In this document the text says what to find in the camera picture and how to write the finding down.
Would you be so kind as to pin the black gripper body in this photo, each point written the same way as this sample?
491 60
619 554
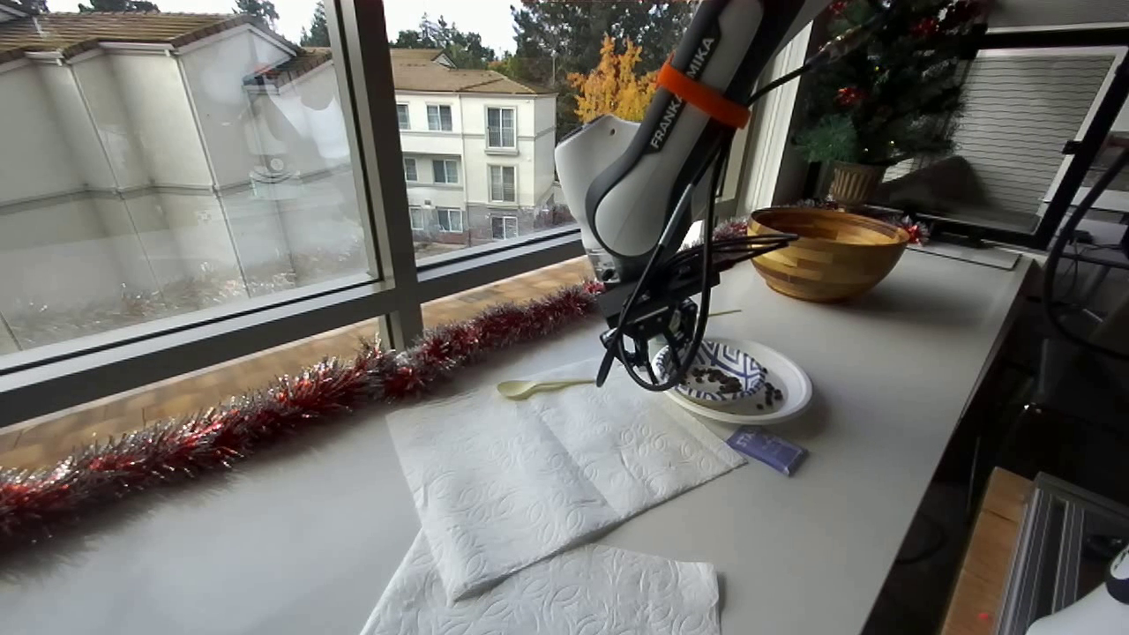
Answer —
654 326

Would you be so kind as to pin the small blue patterned paper bowl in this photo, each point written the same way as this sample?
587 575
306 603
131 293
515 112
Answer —
723 376

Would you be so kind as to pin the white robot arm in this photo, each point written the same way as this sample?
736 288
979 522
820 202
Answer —
643 192

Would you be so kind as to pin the white paper plate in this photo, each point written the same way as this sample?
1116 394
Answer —
787 394

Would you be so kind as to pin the large wooden bowl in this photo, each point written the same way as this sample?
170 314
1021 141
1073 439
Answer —
834 256

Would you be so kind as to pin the cream plastic spoon on napkin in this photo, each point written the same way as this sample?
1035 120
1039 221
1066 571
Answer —
526 389

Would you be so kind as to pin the folded white paper towel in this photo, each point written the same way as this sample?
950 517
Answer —
507 484

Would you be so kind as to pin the flat white paper towel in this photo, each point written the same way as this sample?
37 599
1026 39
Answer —
592 591

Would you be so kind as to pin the red silver tinsel garland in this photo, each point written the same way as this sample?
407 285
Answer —
159 455

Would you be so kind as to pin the small christmas tree in pot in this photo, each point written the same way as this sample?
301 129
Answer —
887 89

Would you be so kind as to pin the aluminium rail frame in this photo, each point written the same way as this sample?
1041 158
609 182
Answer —
1070 570

